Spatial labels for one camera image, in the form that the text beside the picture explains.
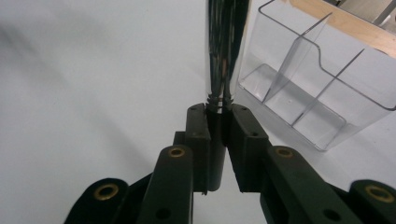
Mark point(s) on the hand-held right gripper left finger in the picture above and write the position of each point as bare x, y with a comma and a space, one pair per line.
197, 140

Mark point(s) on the clear acrylic organizer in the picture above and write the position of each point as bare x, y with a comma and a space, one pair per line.
311, 93

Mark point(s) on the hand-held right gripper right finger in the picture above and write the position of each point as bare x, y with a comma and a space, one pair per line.
249, 146

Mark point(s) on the wooden table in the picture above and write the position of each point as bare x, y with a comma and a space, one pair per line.
358, 31

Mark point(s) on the black makeup brush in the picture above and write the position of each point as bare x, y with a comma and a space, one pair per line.
225, 46

